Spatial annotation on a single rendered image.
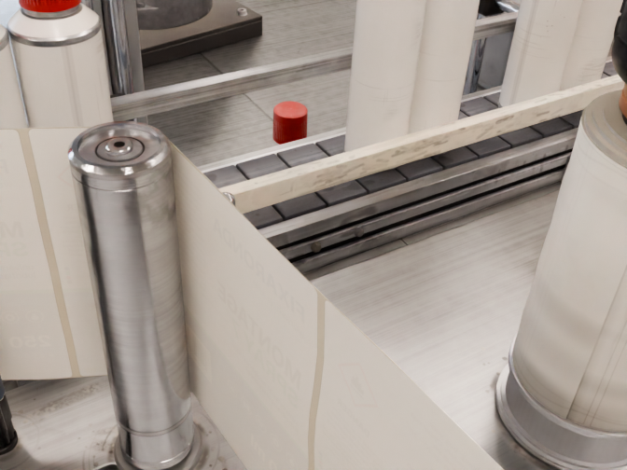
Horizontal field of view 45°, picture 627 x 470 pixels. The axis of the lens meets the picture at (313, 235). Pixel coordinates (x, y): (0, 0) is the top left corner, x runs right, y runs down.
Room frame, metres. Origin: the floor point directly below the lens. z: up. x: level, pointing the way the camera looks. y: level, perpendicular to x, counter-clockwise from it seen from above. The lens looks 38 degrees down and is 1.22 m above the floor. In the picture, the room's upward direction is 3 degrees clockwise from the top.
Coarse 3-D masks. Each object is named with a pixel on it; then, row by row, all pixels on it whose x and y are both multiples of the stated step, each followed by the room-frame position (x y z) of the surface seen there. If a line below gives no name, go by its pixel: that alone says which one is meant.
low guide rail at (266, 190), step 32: (544, 96) 0.61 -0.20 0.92; (576, 96) 0.61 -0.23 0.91; (448, 128) 0.54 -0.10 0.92; (480, 128) 0.55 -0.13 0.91; (512, 128) 0.57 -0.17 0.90; (320, 160) 0.48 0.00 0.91; (352, 160) 0.48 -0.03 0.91; (384, 160) 0.50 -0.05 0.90; (256, 192) 0.44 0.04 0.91; (288, 192) 0.45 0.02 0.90
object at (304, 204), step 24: (552, 120) 0.63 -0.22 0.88; (576, 120) 0.63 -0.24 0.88; (312, 144) 0.56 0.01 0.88; (336, 144) 0.56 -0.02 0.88; (480, 144) 0.58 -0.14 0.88; (504, 144) 0.58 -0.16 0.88; (240, 168) 0.52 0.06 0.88; (264, 168) 0.52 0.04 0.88; (288, 168) 0.52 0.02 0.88; (408, 168) 0.53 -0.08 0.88; (432, 168) 0.53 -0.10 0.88; (312, 192) 0.49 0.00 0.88; (336, 192) 0.49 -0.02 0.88; (360, 192) 0.49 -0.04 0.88; (264, 216) 0.45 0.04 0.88; (288, 216) 0.45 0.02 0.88
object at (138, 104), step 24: (480, 24) 0.64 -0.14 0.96; (504, 24) 0.66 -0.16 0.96; (240, 72) 0.52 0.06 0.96; (264, 72) 0.52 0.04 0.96; (288, 72) 0.54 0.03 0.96; (312, 72) 0.55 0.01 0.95; (120, 96) 0.47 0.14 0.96; (144, 96) 0.48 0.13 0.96; (168, 96) 0.48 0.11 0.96; (192, 96) 0.49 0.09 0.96; (216, 96) 0.50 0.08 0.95; (120, 120) 0.46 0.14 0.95
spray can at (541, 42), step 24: (528, 0) 0.64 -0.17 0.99; (552, 0) 0.62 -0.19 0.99; (576, 0) 0.63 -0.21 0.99; (528, 24) 0.63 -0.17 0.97; (552, 24) 0.62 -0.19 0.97; (576, 24) 0.63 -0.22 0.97; (528, 48) 0.63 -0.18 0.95; (552, 48) 0.62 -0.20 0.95; (528, 72) 0.62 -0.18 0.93; (552, 72) 0.62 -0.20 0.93; (504, 96) 0.64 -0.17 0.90; (528, 96) 0.62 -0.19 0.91
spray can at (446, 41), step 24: (432, 0) 0.55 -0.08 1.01; (456, 0) 0.55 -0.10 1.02; (432, 24) 0.55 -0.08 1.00; (456, 24) 0.55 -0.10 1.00; (432, 48) 0.55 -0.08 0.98; (456, 48) 0.55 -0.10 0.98; (432, 72) 0.55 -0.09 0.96; (456, 72) 0.55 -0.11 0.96; (432, 96) 0.55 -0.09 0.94; (456, 96) 0.56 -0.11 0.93; (432, 120) 0.55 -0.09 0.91
